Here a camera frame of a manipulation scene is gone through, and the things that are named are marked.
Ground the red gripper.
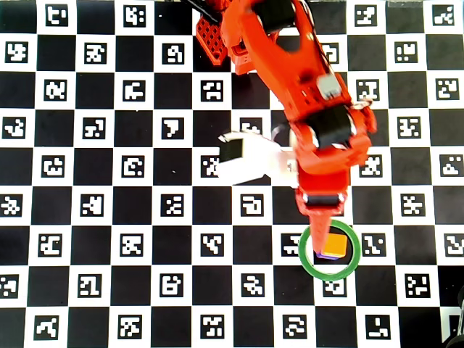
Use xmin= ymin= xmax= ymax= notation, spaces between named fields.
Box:
xmin=291 ymin=126 xmax=371 ymax=254

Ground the orange cube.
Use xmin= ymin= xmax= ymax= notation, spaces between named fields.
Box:
xmin=322 ymin=233 xmax=349 ymax=257

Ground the grey square pad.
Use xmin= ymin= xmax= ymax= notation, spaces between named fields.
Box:
xmin=317 ymin=75 xmax=344 ymax=101

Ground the clear tape strip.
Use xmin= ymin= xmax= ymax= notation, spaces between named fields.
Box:
xmin=386 ymin=0 xmax=422 ymax=9

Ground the black white marker checkerboard mat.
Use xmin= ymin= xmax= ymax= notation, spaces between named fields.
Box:
xmin=0 ymin=0 xmax=464 ymax=348

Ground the green flat ring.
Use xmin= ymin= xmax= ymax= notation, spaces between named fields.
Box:
xmin=299 ymin=219 xmax=362 ymax=282

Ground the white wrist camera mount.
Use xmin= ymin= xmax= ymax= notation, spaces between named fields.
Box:
xmin=215 ymin=130 xmax=300 ymax=186

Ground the thick black cable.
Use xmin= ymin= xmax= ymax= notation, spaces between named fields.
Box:
xmin=181 ymin=0 xmax=220 ymax=25

